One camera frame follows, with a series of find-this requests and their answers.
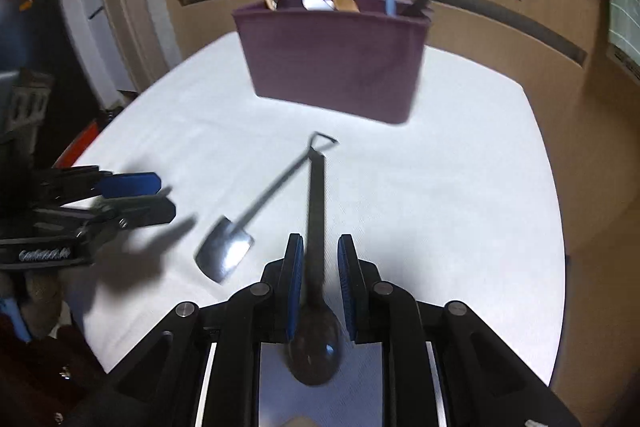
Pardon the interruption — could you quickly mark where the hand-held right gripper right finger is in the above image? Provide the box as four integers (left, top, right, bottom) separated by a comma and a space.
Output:
336, 234, 583, 427

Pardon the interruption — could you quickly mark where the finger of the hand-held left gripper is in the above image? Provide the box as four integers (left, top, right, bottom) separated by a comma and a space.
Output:
35, 166, 162, 200
75, 197, 177, 230

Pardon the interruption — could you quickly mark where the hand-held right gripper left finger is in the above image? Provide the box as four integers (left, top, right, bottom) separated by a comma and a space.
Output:
65, 233, 306, 427

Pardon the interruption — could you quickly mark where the long dark-handled spoon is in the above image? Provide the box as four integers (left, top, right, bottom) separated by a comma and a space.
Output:
286, 147, 346, 387

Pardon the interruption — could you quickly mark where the steel shovel-shaped spoon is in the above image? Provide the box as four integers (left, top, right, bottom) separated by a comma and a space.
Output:
195, 132, 340, 284

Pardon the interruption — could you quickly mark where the purple plastic utensil holder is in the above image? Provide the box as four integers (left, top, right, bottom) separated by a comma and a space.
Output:
232, 0, 435, 125

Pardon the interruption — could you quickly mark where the person's left hand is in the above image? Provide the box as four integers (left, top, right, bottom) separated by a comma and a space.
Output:
22, 269, 68, 333

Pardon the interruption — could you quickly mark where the red door mat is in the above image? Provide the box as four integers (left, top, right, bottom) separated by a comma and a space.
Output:
54, 119, 99, 168

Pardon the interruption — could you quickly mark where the white tablecloth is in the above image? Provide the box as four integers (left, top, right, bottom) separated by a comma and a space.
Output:
60, 29, 571, 388

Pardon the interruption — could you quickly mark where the white storage cabinet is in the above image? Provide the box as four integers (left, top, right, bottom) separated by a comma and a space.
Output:
52, 0, 146, 108

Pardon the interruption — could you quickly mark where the green checked cloth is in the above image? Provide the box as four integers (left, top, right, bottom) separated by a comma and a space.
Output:
602, 0, 640, 82

